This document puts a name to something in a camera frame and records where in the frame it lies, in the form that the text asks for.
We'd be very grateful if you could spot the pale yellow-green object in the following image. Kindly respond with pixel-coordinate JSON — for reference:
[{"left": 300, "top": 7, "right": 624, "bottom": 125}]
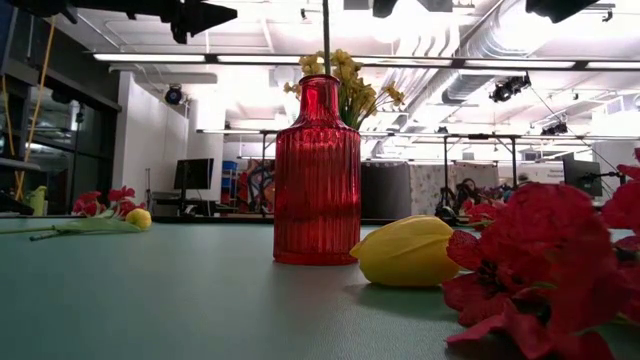
[{"left": 24, "top": 185, "right": 49, "bottom": 217}]

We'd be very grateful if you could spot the yellow artificial tulip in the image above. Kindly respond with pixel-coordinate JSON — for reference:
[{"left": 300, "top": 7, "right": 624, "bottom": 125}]
[
  {"left": 349, "top": 214, "right": 462, "bottom": 288},
  {"left": 0, "top": 207, "right": 153, "bottom": 242}
]

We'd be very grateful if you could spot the silver ventilation duct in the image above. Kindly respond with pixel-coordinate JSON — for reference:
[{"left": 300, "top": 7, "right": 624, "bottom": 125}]
[{"left": 404, "top": 0, "right": 551, "bottom": 116}]

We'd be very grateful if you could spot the black ceiling spotlight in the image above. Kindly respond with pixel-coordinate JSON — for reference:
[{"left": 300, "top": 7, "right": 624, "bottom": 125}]
[
  {"left": 539, "top": 121, "right": 570, "bottom": 137},
  {"left": 488, "top": 73, "right": 532, "bottom": 104},
  {"left": 163, "top": 84, "right": 184, "bottom": 106}
]

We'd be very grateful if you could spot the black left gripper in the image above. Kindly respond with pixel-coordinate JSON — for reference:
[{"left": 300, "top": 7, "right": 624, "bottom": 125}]
[{"left": 127, "top": 0, "right": 239, "bottom": 45}]

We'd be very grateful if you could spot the red ribbed glass vase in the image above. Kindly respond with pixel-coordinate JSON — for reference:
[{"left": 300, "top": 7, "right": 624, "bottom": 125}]
[{"left": 272, "top": 74, "right": 363, "bottom": 267}]

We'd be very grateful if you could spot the black metal rack frame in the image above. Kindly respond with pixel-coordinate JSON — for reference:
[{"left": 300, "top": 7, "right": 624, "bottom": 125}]
[{"left": 197, "top": 129, "right": 640, "bottom": 221}]

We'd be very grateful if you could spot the black background monitor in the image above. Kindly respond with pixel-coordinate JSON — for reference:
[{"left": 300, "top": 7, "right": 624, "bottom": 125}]
[
  {"left": 561, "top": 157, "right": 605, "bottom": 198},
  {"left": 173, "top": 157, "right": 216, "bottom": 192}
]

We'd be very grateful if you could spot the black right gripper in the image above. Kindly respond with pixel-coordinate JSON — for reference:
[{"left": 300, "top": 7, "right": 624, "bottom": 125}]
[{"left": 372, "top": 0, "right": 400, "bottom": 19}]

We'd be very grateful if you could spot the colourful mural panel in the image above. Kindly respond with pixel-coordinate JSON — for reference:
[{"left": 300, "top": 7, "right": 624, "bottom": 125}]
[{"left": 237, "top": 159, "right": 276, "bottom": 214}]

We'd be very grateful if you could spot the teal table mat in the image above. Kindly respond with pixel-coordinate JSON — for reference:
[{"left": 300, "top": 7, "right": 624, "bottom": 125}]
[{"left": 0, "top": 215, "right": 640, "bottom": 360}]

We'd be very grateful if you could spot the long ceiling light strip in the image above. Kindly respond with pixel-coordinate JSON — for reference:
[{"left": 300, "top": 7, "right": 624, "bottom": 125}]
[{"left": 92, "top": 52, "right": 640, "bottom": 71}]

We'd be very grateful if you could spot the grey partition panel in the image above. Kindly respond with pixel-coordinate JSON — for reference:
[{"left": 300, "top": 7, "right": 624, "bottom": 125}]
[{"left": 360, "top": 160, "right": 413, "bottom": 221}]

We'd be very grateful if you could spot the person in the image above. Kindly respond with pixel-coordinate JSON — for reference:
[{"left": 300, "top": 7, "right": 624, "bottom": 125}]
[{"left": 452, "top": 177, "right": 484, "bottom": 216}]

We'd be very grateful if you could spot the long tan stick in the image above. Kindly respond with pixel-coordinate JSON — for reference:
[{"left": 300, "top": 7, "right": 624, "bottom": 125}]
[{"left": 13, "top": 16, "right": 57, "bottom": 201}]

